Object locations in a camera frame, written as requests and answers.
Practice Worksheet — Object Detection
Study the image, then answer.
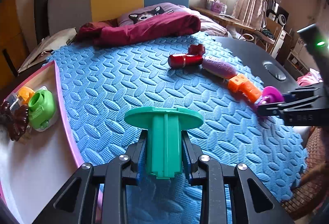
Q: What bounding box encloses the wicker chair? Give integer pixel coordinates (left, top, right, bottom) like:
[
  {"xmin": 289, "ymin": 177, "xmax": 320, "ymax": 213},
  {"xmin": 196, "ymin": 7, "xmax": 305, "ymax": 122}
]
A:
[{"xmin": 281, "ymin": 127, "xmax": 328, "ymax": 220}]

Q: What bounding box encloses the red plastic block toy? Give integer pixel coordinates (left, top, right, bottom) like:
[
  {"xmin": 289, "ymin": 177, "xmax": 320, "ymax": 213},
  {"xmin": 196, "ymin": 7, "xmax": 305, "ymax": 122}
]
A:
[{"xmin": 188, "ymin": 44, "xmax": 205, "ymax": 56}]

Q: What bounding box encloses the maroon folded blanket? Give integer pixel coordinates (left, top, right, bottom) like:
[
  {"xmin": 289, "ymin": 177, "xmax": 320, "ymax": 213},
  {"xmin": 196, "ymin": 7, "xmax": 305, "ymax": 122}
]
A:
[{"xmin": 76, "ymin": 11, "xmax": 201, "ymax": 47}]

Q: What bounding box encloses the purple box on table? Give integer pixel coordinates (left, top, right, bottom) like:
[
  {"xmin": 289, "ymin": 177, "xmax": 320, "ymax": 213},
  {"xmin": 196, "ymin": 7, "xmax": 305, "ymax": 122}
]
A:
[{"xmin": 211, "ymin": 1, "xmax": 224, "ymax": 14}]

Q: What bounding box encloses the wooden side table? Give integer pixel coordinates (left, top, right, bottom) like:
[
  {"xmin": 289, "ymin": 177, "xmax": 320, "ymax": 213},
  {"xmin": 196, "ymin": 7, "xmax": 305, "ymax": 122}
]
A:
[{"xmin": 190, "ymin": 6, "xmax": 256, "ymax": 33}]

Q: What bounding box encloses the pink cat pillow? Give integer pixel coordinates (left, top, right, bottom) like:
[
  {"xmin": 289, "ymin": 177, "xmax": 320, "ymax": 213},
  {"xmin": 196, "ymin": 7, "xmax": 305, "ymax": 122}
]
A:
[{"xmin": 117, "ymin": 2, "xmax": 185, "ymax": 27}]

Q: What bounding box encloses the beige bag on bed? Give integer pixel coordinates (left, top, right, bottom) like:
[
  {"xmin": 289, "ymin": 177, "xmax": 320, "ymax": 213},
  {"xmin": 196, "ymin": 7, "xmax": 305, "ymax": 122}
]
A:
[{"xmin": 18, "ymin": 28, "xmax": 77, "ymax": 73}]

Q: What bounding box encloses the black rolled yoga mat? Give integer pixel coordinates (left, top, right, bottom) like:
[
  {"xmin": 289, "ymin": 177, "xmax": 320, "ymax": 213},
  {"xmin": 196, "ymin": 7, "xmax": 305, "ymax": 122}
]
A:
[{"xmin": 34, "ymin": 0, "xmax": 50, "ymax": 44}]

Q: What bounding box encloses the folding chair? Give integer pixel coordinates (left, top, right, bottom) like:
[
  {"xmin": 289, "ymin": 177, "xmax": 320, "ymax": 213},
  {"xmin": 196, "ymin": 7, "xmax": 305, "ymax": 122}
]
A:
[{"xmin": 254, "ymin": 17, "xmax": 287, "ymax": 59}]

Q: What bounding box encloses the orange cube block chain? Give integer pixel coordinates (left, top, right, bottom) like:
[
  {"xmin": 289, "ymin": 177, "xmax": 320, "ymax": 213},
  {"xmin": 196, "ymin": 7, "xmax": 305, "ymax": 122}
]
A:
[{"xmin": 227, "ymin": 74, "xmax": 263, "ymax": 104}]

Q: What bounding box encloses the green plastic spool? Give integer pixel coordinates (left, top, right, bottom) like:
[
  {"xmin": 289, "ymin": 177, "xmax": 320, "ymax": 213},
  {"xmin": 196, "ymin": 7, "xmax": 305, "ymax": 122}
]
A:
[{"xmin": 124, "ymin": 107, "xmax": 204, "ymax": 179}]

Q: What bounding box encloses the blue foam puzzle mat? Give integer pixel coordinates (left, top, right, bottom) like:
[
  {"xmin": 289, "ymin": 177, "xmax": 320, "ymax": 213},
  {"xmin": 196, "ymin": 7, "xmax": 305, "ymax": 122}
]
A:
[{"xmin": 42, "ymin": 31, "xmax": 308, "ymax": 224}]

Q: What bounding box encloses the magenta plastic spool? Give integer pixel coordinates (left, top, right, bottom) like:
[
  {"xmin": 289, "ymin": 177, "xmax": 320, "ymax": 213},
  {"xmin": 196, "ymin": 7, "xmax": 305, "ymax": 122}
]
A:
[{"xmin": 255, "ymin": 86, "xmax": 284, "ymax": 108}]

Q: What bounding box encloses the green white toy camera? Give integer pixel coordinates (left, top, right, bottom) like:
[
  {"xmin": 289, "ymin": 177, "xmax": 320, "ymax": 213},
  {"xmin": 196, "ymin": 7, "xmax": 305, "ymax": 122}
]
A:
[{"xmin": 28, "ymin": 89, "xmax": 57, "ymax": 132}]

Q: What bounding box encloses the yellow orange small toy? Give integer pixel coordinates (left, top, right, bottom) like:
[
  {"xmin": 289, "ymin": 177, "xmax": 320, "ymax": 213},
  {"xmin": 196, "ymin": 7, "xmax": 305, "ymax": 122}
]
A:
[{"xmin": 17, "ymin": 86, "xmax": 35, "ymax": 104}]

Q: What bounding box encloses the dark brown pumpkin figurine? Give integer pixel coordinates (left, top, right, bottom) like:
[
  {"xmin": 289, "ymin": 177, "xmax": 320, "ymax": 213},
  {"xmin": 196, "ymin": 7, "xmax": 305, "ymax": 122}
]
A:
[{"xmin": 1, "ymin": 101, "xmax": 28, "ymax": 142}]

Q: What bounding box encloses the red metal capsule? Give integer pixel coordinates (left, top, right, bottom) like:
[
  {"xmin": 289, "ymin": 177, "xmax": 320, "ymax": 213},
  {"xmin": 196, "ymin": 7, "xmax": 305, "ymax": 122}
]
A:
[{"xmin": 168, "ymin": 54, "xmax": 203, "ymax": 69}]

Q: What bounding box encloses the purple perforated oval case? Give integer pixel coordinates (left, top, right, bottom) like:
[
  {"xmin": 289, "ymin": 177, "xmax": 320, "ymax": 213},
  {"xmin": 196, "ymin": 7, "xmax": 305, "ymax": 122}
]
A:
[{"xmin": 202, "ymin": 57, "xmax": 237, "ymax": 79}]

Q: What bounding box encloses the pink cloth pile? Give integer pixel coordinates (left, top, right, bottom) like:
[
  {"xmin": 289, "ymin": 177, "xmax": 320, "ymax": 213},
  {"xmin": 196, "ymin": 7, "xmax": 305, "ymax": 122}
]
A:
[{"xmin": 297, "ymin": 68, "xmax": 323, "ymax": 87}]

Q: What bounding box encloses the pink striped duvet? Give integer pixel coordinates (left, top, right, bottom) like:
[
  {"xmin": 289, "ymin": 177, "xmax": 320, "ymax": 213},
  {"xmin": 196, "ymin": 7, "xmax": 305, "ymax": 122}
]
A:
[{"xmin": 179, "ymin": 5, "xmax": 229, "ymax": 37}]

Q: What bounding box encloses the pink edged white tray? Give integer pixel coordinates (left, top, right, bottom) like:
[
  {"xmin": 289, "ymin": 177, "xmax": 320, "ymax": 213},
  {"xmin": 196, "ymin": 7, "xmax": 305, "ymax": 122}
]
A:
[{"xmin": 1, "ymin": 61, "xmax": 83, "ymax": 223}]

